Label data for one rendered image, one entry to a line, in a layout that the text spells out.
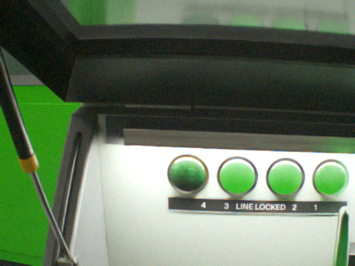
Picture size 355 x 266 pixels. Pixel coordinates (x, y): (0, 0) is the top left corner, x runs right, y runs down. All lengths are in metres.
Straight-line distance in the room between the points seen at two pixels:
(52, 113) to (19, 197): 0.46
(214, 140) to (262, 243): 0.16
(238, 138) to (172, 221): 0.15
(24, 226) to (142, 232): 2.59
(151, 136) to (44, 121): 2.43
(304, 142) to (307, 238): 0.14
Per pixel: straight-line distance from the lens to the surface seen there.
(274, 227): 0.98
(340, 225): 0.69
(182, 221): 0.99
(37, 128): 3.37
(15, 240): 3.64
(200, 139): 0.92
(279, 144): 0.91
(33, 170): 0.78
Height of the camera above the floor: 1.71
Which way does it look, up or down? 17 degrees down
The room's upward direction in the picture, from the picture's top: 1 degrees counter-clockwise
